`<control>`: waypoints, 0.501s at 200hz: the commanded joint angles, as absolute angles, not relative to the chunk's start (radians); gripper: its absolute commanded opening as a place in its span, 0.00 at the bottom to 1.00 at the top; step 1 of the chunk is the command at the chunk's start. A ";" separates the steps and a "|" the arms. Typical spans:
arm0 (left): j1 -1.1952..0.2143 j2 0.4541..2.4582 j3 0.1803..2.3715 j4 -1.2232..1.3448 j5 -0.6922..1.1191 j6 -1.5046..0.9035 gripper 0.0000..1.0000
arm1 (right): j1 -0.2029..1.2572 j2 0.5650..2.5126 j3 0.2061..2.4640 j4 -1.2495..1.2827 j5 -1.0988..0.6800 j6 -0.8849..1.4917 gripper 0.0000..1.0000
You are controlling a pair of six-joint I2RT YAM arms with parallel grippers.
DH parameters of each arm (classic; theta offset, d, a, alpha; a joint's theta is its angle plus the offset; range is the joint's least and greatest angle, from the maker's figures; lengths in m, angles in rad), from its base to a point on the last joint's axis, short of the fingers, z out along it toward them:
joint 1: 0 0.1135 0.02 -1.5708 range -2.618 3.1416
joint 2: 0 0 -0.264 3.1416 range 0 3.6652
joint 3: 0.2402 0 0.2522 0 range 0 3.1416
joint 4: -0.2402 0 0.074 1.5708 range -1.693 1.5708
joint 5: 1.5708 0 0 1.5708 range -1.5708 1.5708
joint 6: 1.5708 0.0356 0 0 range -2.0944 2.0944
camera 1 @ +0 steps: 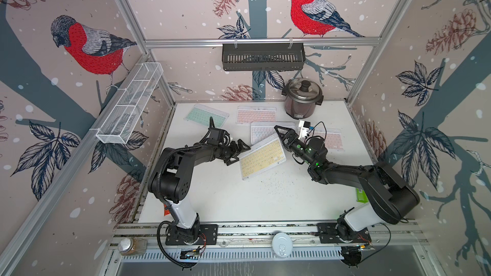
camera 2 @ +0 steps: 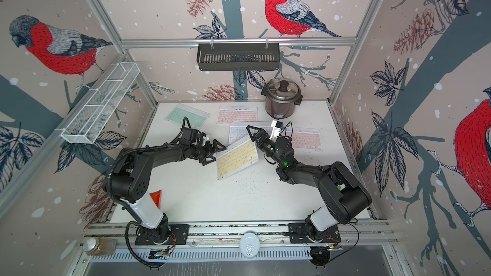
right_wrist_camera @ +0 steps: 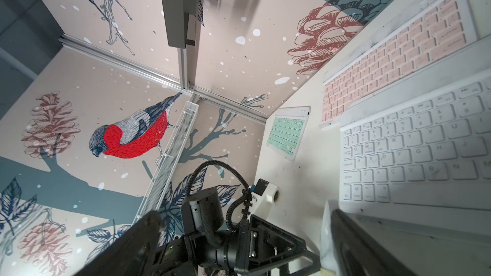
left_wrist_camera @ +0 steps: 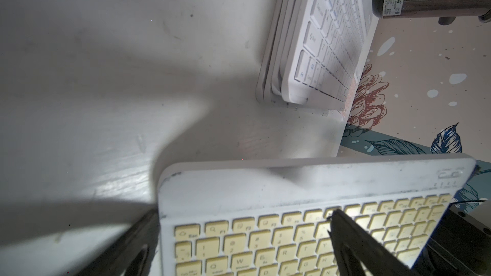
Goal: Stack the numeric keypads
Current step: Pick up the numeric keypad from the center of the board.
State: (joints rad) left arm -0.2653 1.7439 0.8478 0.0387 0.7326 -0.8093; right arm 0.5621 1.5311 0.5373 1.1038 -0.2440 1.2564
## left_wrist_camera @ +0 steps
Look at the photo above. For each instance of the yellow keyboard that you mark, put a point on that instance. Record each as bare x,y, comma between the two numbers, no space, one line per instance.
273,217

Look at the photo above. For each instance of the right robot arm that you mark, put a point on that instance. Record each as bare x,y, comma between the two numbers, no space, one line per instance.
460,245

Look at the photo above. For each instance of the white keyboard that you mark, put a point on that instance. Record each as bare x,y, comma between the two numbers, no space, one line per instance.
324,45

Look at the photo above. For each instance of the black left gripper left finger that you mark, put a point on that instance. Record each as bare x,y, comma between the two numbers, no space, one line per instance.
132,253

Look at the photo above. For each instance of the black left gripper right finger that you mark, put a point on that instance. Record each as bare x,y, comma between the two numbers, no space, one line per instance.
354,249

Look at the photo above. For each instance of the pink keyboard front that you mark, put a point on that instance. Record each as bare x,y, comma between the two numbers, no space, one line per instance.
275,45

